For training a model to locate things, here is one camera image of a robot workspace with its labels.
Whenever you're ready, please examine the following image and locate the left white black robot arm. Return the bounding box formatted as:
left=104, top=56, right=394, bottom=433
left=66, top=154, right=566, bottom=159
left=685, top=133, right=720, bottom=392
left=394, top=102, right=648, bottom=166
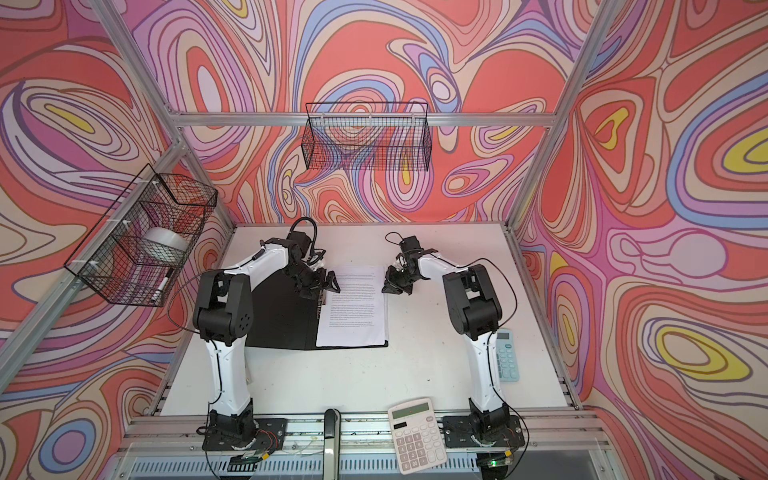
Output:
left=193, top=229, right=340, bottom=444

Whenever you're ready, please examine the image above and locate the black white marker pen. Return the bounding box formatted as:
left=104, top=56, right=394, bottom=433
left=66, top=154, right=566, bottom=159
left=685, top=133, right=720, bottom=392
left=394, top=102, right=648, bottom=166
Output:
left=151, top=275, right=170, bottom=304

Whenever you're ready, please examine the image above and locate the black wire basket wall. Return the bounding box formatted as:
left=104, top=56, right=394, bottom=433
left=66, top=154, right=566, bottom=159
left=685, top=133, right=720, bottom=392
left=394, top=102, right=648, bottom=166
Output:
left=301, top=101, right=433, bottom=172
left=64, top=165, right=218, bottom=307

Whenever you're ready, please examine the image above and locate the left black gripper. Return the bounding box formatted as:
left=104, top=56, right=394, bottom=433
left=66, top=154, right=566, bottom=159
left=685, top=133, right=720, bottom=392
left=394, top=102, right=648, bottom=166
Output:
left=282, top=263, right=341, bottom=298

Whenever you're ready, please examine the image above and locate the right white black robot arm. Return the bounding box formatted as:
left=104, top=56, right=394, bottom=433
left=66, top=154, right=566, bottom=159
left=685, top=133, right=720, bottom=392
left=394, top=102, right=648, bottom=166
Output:
left=382, top=236, right=511, bottom=444

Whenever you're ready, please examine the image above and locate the blue clip folder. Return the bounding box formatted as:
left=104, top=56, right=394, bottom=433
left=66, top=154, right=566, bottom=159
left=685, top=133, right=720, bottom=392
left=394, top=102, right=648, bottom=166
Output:
left=245, top=271, right=389, bottom=351

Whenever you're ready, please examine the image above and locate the white desktop calculator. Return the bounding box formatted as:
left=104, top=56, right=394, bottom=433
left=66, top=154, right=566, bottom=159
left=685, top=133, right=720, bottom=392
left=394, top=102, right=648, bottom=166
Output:
left=387, top=397, right=448, bottom=475

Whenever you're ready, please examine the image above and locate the teal calculator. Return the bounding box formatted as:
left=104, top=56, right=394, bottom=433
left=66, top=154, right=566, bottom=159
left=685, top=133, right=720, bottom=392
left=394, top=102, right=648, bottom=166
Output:
left=496, top=329, right=520, bottom=383

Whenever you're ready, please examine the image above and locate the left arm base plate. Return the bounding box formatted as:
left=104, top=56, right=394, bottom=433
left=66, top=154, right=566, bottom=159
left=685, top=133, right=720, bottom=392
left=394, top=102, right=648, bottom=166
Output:
left=202, top=418, right=288, bottom=452

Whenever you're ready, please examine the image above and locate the black wire basket left wall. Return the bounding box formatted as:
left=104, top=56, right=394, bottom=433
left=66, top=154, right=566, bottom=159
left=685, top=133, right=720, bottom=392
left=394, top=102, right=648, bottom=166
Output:
left=64, top=165, right=218, bottom=307

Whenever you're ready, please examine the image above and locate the black wire basket back wall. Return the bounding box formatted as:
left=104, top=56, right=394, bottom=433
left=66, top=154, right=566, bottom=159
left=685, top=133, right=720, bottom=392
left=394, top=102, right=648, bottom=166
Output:
left=301, top=101, right=433, bottom=172

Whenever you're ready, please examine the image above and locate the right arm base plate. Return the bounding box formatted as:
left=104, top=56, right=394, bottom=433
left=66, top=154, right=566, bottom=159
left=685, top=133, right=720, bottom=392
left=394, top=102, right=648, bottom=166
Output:
left=441, top=415, right=526, bottom=451

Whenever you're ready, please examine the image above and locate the black centre post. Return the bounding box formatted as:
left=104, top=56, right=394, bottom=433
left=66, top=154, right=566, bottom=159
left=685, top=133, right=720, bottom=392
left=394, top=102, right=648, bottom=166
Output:
left=322, top=408, right=341, bottom=480

